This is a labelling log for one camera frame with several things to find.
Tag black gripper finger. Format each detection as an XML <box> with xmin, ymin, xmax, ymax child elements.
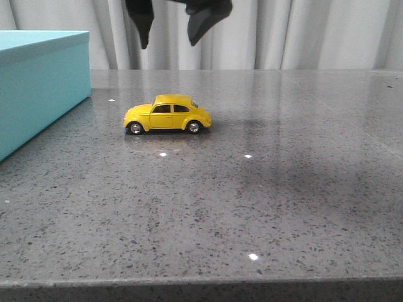
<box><xmin>185</xmin><ymin>0</ymin><xmax>233</xmax><ymax>46</ymax></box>
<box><xmin>125</xmin><ymin>0</ymin><xmax>154</xmax><ymax>50</ymax></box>

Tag yellow toy beetle car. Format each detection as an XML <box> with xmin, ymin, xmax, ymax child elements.
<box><xmin>123</xmin><ymin>94</ymin><xmax>212</xmax><ymax>135</ymax></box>

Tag light blue cardboard box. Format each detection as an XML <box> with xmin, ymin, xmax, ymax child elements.
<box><xmin>1</xmin><ymin>30</ymin><xmax>91</xmax><ymax>159</ymax></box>

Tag grey pleated curtain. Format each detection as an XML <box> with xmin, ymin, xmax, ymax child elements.
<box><xmin>1</xmin><ymin>1</ymin><xmax>402</xmax><ymax>70</ymax></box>

